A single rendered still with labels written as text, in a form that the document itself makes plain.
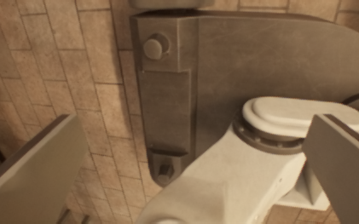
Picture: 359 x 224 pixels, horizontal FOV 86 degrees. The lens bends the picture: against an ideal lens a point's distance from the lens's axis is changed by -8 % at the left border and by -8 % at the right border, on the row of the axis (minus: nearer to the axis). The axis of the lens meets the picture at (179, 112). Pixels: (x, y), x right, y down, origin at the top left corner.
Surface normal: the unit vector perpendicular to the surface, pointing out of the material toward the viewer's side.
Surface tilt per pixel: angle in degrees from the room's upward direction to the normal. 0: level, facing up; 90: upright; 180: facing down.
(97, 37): 0
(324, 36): 0
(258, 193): 90
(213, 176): 90
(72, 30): 0
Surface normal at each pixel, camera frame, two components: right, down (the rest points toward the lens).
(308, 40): -0.22, 0.51
